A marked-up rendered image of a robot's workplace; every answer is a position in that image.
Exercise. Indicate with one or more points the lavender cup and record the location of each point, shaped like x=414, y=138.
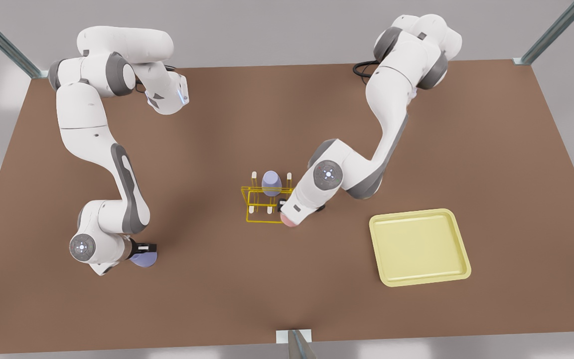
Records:
x=145, y=259
x=271, y=182

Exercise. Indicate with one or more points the pink cup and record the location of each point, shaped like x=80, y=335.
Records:
x=289, y=222

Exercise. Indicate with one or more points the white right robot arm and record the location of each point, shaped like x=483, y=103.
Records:
x=90, y=124

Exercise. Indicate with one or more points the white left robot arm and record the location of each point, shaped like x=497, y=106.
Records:
x=391, y=89

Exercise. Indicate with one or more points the pale yellow square tray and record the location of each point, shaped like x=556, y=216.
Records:
x=419, y=247

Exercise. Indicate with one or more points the silver frame post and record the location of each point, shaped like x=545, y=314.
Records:
x=3, y=42
x=551, y=35
x=297, y=344

